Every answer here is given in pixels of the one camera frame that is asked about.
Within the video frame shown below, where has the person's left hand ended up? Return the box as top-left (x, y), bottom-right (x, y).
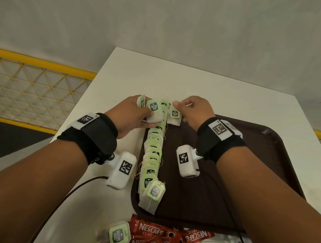
top-left (101, 91), bottom-right (161, 144)

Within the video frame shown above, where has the person's right hand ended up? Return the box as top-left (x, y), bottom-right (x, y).
top-left (170, 93), bottom-right (218, 134)

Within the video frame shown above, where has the green tagged tea bag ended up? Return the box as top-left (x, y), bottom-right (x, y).
top-left (166, 103), bottom-right (184, 126)

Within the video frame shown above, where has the handful of tea bags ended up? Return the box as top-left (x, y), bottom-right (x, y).
top-left (134, 94), bottom-right (166, 125)

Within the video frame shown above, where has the row of tea bags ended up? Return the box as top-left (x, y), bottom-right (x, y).
top-left (135, 98), bottom-right (178, 216)

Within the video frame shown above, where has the brown tray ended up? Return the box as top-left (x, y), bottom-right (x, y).
top-left (128, 105), bottom-right (315, 243)

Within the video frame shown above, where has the pile of red Nescafe sachets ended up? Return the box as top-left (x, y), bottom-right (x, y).
top-left (113, 212), bottom-right (217, 243)

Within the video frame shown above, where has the pile of green tea bags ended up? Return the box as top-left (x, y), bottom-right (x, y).
top-left (96, 218), bottom-right (134, 243)

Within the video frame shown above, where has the person's left forearm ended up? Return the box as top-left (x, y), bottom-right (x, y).
top-left (0, 132), bottom-right (92, 243)

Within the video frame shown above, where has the person's right forearm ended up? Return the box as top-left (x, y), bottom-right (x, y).
top-left (207, 143), bottom-right (321, 243)

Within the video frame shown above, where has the black left wristband with markers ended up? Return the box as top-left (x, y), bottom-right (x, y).
top-left (54, 108), bottom-right (121, 168)

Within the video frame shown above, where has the black wristband with markers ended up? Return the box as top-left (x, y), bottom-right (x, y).
top-left (54, 108), bottom-right (121, 168)
top-left (194, 115), bottom-right (250, 167)

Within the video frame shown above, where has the black right wristband with markers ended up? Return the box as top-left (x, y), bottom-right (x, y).
top-left (194, 115), bottom-right (250, 167)

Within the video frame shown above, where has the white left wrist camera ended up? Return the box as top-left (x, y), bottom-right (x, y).
top-left (103, 149), bottom-right (139, 192)

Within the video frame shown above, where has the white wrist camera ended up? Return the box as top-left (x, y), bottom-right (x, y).
top-left (173, 143), bottom-right (204, 180)
top-left (103, 149), bottom-right (139, 192)

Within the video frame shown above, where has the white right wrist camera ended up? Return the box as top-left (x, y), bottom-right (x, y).
top-left (173, 143), bottom-right (204, 180)

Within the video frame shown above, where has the black left camera cable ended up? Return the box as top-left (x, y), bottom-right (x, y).
top-left (27, 168), bottom-right (109, 243)

